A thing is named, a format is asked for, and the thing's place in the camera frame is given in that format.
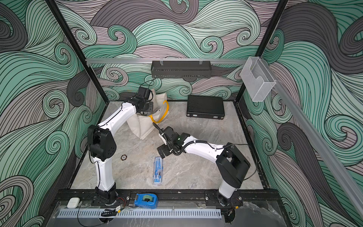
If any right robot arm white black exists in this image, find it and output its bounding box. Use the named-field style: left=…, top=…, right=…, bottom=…
left=153, top=123, right=251, bottom=206

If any white slotted cable duct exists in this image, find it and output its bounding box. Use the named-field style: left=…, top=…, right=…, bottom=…
left=56, top=209, right=222, bottom=219

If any blue compass set case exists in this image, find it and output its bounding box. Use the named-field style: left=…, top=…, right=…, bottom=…
left=153, top=157, right=163, bottom=184

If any black ribbed hard case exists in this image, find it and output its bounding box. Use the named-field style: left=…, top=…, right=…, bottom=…
left=186, top=95, right=225, bottom=120

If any black corner frame post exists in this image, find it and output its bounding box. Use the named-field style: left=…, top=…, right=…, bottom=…
left=235, top=1, right=288, bottom=104

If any white earbuds case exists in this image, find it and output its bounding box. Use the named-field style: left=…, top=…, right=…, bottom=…
left=67, top=197, right=80, bottom=209

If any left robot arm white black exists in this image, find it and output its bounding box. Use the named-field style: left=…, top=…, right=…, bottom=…
left=87, top=87, right=154, bottom=206

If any clear acrylic wall holder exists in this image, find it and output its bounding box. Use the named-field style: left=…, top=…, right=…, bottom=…
left=240, top=57, right=276, bottom=102

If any aluminium wall rail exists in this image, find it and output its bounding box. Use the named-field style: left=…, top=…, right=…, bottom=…
left=85, top=57, right=247, bottom=65

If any white canvas tote bag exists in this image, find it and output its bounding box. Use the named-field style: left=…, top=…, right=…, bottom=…
left=127, top=89, right=169, bottom=140

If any black wall tray shelf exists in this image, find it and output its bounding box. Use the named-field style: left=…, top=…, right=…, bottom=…
left=151, top=61, right=212, bottom=79

